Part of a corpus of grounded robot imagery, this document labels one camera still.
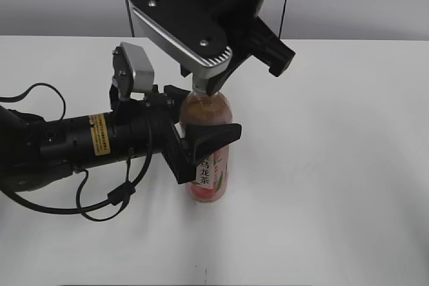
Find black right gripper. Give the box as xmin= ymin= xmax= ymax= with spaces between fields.
xmin=180 ymin=0 xmax=295 ymax=96

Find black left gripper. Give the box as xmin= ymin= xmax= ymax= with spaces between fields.
xmin=109 ymin=85 xmax=242 ymax=185

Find pink peach tea bottle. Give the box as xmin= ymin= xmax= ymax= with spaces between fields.
xmin=178 ymin=90 xmax=234 ymax=204

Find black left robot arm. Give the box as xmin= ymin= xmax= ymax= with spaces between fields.
xmin=1 ymin=85 xmax=242 ymax=192

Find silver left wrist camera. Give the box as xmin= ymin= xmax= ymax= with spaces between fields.
xmin=112 ymin=42 xmax=154 ymax=101

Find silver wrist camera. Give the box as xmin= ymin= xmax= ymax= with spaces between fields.
xmin=130 ymin=0 xmax=233 ymax=79
xmin=112 ymin=42 xmax=154 ymax=101

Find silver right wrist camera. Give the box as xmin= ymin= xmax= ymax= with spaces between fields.
xmin=130 ymin=0 xmax=233 ymax=79

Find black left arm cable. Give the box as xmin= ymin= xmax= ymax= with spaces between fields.
xmin=0 ymin=81 xmax=154 ymax=222

